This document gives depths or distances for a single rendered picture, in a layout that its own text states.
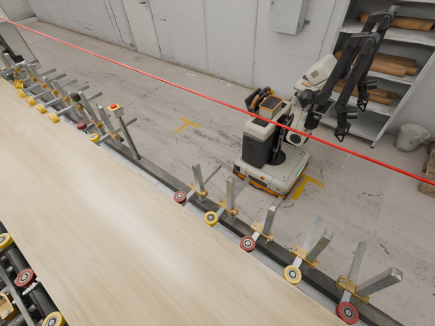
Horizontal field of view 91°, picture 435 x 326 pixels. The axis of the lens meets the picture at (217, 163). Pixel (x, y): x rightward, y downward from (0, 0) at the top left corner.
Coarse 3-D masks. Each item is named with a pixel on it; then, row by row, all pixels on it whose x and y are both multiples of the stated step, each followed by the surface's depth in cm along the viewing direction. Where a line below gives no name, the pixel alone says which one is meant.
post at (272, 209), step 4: (272, 204) 103; (272, 208) 102; (276, 208) 102; (268, 212) 105; (272, 212) 103; (268, 216) 108; (272, 216) 105; (268, 220) 110; (272, 220) 108; (264, 224) 116; (268, 224) 113; (272, 224) 115; (264, 228) 118; (268, 228) 116; (264, 232) 121; (268, 232) 118; (260, 240) 131; (264, 240) 128
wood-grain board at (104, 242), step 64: (0, 128) 192; (64, 128) 187; (0, 192) 143; (64, 192) 141; (128, 192) 138; (64, 256) 113; (128, 256) 111; (192, 256) 110; (128, 320) 93; (192, 320) 92; (256, 320) 91; (320, 320) 90
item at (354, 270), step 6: (360, 246) 117; (360, 252) 115; (354, 258) 115; (360, 258) 113; (354, 264) 111; (360, 264) 111; (354, 270) 109; (348, 276) 109; (354, 276) 107; (354, 282) 106; (342, 294) 103; (348, 294) 102; (342, 300) 101; (348, 300) 101
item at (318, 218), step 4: (316, 220) 126; (320, 220) 126; (316, 224) 124; (312, 228) 123; (316, 228) 123; (312, 232) 121; (308, 236) 120; (312, 236) 120; (308, 240) 118; (304, 244) 117; (308, 244) 117; (304, 248) 115; (296, 256) 114; (296, 260) 112; (300, 260) 112; (296, 264) 110
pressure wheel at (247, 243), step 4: (248, 236) 115; (244, 240) 114; (248, 240) 114; (252, 240) 113; (240, 244) 112; (244, 244) 112; (248, 244) 112; (252, 244) 112; (244, 248) 110; (248, 248) 110; (252, 248) 110; (248, 252) 112
